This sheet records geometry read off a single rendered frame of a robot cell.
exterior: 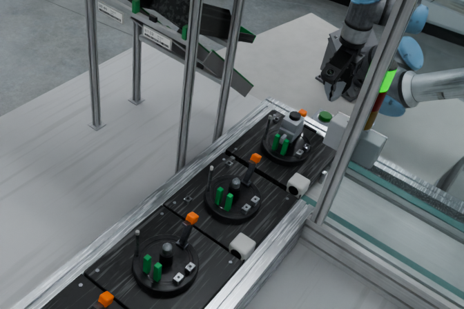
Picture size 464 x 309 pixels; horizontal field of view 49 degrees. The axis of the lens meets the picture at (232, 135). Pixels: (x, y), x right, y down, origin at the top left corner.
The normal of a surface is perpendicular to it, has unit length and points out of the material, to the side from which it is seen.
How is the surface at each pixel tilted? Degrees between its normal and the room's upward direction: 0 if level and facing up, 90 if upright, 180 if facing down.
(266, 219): 0
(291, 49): 0
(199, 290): 0
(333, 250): 90
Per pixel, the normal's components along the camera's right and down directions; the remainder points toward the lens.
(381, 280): -0.58, 0.49
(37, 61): 0.14, -0.73
